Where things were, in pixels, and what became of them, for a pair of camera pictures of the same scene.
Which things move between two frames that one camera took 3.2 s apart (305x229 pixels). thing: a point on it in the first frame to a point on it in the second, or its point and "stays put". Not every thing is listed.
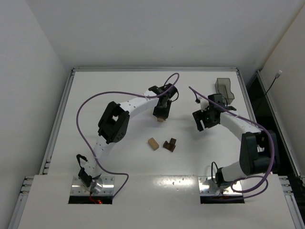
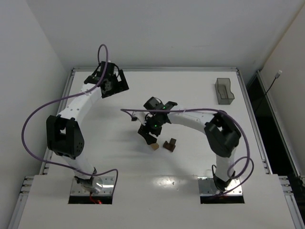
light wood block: x=153 y=143 stays put
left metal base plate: x=78 y=189 stays put
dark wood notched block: x=171 y=146 stays put
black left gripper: x=161 y=112 to x=121 y=81
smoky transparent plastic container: x=222 y=86 stays put
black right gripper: x=198 y=118 to x=147 y=131
